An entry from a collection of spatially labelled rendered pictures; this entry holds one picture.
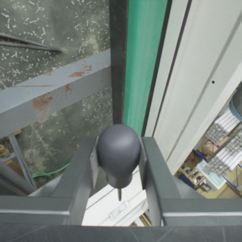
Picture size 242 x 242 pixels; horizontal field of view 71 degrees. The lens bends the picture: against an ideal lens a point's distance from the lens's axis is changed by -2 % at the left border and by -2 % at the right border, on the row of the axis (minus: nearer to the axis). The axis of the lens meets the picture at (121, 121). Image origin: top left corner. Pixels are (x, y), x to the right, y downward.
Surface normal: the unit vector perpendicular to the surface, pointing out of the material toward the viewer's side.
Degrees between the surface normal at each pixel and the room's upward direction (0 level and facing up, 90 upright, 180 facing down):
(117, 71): 90
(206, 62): 90
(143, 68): 0
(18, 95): 90
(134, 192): 90
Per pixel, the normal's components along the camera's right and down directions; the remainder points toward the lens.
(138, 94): 0.60, 0.65
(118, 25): -0.80, 0.47
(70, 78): 0.02, -0.61
